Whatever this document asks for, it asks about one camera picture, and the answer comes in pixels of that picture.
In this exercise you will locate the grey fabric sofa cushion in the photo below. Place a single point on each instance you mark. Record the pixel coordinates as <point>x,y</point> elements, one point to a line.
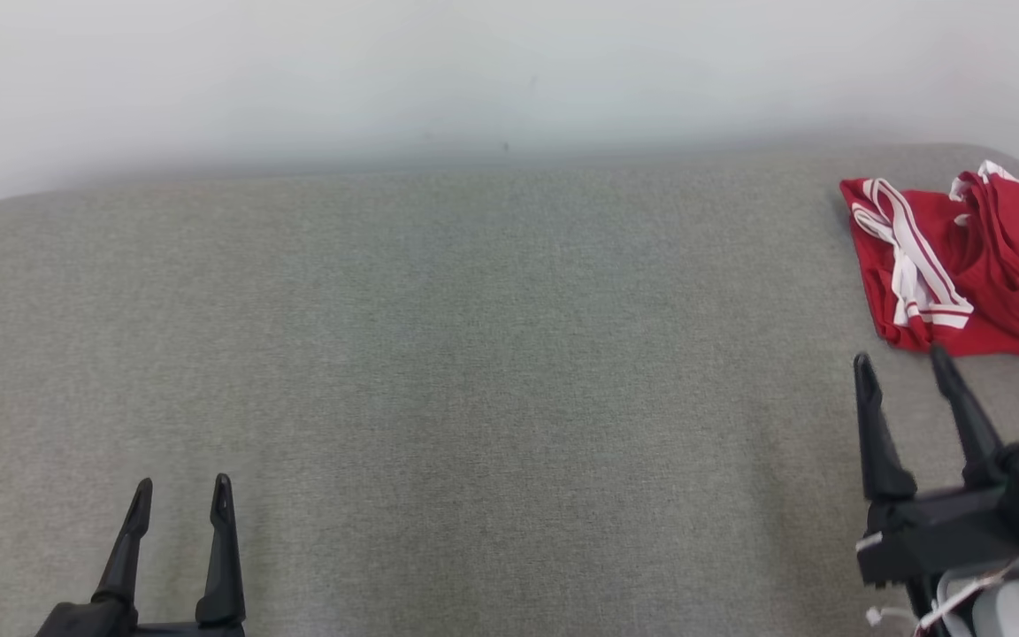
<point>474,372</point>

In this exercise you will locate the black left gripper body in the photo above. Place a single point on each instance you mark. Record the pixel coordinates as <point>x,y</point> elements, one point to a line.
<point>76,624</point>

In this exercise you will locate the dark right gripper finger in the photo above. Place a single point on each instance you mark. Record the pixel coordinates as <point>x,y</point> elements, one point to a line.
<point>969,425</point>
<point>879,442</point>

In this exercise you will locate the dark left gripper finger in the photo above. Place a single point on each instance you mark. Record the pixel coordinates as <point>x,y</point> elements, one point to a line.
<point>129,557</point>
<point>224,566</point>

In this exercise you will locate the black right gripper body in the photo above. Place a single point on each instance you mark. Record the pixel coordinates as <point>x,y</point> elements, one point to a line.
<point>934,531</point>

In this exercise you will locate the red Bulls 23 jersey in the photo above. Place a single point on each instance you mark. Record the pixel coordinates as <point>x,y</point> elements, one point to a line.
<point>881,283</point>

